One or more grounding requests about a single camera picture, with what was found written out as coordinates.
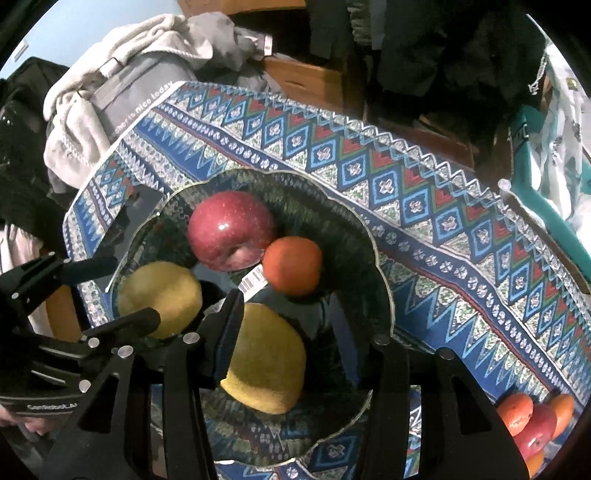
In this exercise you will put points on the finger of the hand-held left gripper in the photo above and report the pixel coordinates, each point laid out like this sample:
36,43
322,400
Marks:
134,323
92,270

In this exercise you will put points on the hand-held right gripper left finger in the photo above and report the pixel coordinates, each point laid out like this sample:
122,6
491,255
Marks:
226,337

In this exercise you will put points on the grey garment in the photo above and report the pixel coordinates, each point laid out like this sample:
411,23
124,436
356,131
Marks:
226,46

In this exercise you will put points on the black knit garment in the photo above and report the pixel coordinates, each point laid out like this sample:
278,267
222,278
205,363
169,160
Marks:
23,152

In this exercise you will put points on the orange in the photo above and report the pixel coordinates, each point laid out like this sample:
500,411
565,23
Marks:
535,464
563,410
293,265
515,413

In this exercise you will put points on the small red apple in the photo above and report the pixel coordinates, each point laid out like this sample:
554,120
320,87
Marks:
535,434

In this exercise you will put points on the pile of light clothes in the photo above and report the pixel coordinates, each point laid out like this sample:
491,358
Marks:
78,124

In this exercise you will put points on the person's left hand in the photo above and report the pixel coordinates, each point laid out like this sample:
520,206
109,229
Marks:
27,422

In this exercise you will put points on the white floral plastic bag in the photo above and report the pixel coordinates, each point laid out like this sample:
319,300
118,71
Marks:
565,138

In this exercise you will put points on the large red apple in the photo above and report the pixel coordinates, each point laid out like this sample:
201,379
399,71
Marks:
221,226

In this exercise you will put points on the grey hanging jacket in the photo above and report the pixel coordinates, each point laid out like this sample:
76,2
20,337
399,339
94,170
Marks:
341,27

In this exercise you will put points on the dark green glass bowl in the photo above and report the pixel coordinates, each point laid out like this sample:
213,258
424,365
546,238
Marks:
323,221

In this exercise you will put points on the blue patterned tablecloth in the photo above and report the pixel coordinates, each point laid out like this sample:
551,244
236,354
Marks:
415,207

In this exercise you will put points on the wooden drawer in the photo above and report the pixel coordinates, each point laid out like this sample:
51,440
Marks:
304,78

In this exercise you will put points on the grey bag with print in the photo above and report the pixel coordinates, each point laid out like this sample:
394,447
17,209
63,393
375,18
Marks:
138,87

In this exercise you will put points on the wooden louvered wardrobe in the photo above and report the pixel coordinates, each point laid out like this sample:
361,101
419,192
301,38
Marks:
240,5

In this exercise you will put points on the black hanging coat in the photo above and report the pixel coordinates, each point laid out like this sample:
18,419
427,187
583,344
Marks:
461,55

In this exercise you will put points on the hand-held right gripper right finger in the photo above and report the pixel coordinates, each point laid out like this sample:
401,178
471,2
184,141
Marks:
344,337

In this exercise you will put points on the teal box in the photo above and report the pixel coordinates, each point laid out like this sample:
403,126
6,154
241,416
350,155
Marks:
531,161

